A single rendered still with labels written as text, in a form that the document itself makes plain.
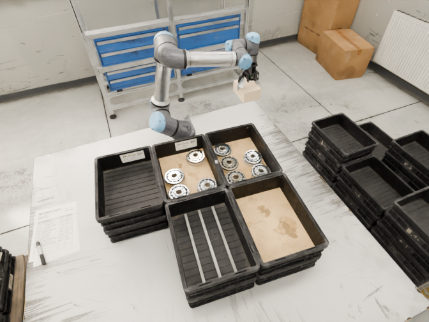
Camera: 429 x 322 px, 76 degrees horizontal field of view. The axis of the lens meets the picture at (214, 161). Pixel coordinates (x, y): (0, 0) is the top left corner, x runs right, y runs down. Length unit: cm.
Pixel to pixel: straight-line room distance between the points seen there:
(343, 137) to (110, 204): 177
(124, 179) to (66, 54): 266
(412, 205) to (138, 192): 167
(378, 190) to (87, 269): 189
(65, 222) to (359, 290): 145
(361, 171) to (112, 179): 175
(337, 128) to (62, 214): 205
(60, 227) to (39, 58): 271
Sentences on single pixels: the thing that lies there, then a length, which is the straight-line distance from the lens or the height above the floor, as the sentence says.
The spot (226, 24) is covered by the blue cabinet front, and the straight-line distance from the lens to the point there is 326.
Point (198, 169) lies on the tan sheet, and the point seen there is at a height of 83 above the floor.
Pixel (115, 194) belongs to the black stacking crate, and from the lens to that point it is 149.
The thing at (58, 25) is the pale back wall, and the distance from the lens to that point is 386.
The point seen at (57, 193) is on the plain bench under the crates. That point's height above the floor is 70.
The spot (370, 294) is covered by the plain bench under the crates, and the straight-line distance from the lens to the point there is 146.
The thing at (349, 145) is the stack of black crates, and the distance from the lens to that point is 232.
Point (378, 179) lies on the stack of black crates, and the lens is 233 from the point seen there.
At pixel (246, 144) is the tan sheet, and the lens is 163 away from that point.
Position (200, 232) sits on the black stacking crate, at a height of 83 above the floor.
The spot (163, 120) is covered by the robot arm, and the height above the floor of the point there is 95.
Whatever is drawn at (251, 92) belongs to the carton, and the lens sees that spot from 179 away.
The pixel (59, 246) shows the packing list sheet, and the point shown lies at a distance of 160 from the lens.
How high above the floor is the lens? 196
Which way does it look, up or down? 47 degrees down
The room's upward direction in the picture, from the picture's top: 2 degrees counter-clockwise
